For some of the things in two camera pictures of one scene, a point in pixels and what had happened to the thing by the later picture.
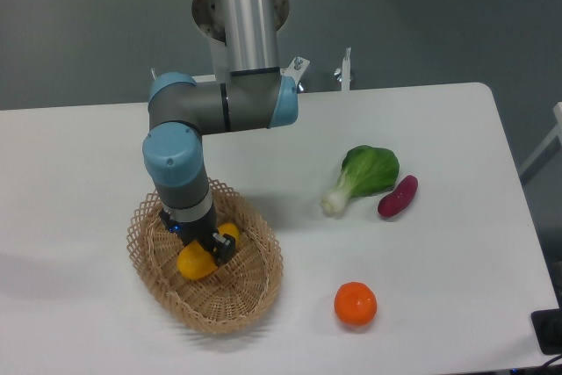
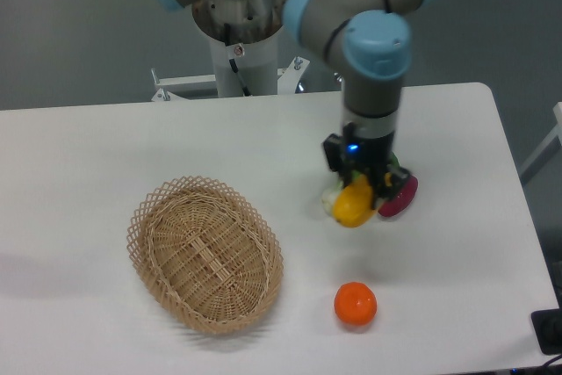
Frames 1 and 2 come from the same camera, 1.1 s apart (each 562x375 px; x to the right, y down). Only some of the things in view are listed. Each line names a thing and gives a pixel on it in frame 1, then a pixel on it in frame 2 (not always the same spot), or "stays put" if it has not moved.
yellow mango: x=195 y=262 → x=353 y=204
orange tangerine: x=355 y=304 stays put
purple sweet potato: x=396 y=201 stays put
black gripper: x=223 y=245 → x=362 y=154
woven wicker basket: x=241 y=287 stays put
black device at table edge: x=547 y=324 stays put
